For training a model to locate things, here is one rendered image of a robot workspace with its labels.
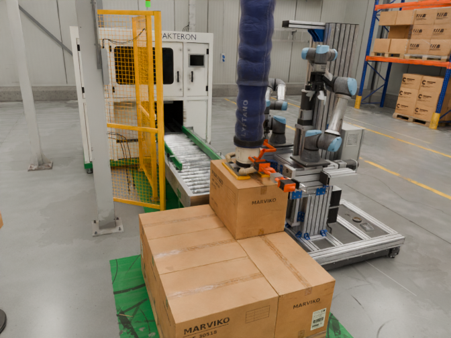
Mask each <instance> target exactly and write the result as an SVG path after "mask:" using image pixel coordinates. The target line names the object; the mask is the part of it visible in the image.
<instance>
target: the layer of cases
mask: <svg viewBox="0 0 451 338"><path fill-rule="evenodd" d="M139 226H140V249H141V257H142V261H143V264H144V269H145V271H146V275H147V279H148V283H149V285H150V289H151V293H152V297H153V299H154V304H155V307H156V311H157V314H158V318H159V321H160V325H161V328H162V332H163V335H164V338H304V337H308V336H310V335H314V334H316V333H320V332H322V331H326V329H327V325H328V318H329V314H330V308H331V303H332V297H333V293H334V286H335V283H336V280H335V279H334V278H333V277H332V276H331V275H330V274H328V273H327V272H326V271H325V270H324V269H323V268H322V267H321V266H320V265H319V264H318V263H317V262H316V261H315V260H314V259H313V258H312V257H311V256H310V255H309V254H308V253H307V252H306V251H305V250H304V249H303V248H302V247H301V246H300V245H299V244H297V243H296V242H295V241H294V240H293V239H292V238H291V237H290V236H289V235H288V234H287V233H286V232H285V231H280V232H276V233H269V234H265V235H257V236H254V237H246V238H242V239H235V238H234V237H233V235H232V234H231V233H230V231H229V230H228V228H227V227H226V226H225V225H224V223H223V221H222V220H221V219H220V218H219V216H218V215H217V213H216V212H215V211H214V209H213V208H212V206H211V205H210V204H209V205H199V206H194V207H185V208H179V209H171V210H166V211H157V212H152V213H143V214H139Z"/></svg>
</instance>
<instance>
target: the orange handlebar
mask: <svg viewBox="0 0 451 338"><path fill-rule="evenodd" d="M263 144H264V145H265V146H267V147H268V148H270V149H267V150H266V151H265V152H275V151H276V150H277V149H276V148H274V147H272V146H271V145H270V144H268V143H266V142H264V143H263ZM248 159H249V160H250V161H252V162H253V163H254V159H253V158H251V157H250V156H249V157H248ZM261 169H262V170H263V171H264V173H265V174H266V175H270V173H275V169H274V168H270V167H269V166H267V167H266V168H264V167H263V166H261ZM294 189H295V186H288V187H287V190H294Z"/></svg>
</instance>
